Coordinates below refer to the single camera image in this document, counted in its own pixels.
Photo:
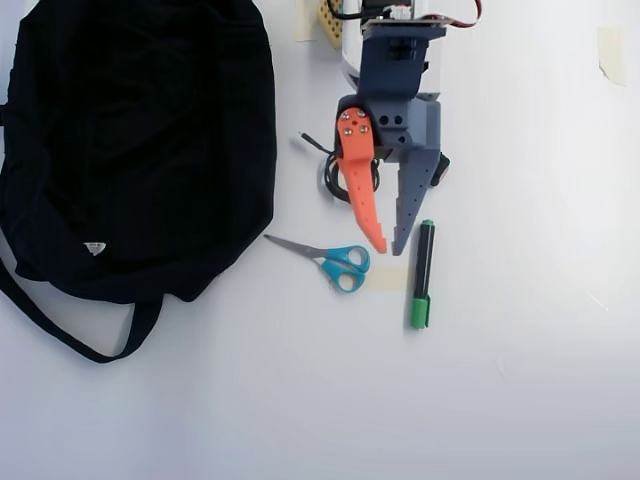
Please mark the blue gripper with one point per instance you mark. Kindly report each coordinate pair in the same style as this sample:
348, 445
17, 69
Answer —
406, 125

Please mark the black fabric bag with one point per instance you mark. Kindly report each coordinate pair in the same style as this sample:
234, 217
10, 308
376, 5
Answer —
135, 150

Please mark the green and black marker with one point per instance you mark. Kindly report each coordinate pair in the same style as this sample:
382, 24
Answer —
422, 270

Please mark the flat beige tape rectangle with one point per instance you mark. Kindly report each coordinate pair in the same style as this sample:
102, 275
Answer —
387, 279

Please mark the yellow perforated block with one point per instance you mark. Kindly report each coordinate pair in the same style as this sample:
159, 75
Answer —
330, 22

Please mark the narrow beige tape strip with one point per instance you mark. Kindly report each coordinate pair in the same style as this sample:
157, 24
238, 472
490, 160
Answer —
306, 22

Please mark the beige tape strip curled corner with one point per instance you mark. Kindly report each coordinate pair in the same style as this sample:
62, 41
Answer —
611, 55

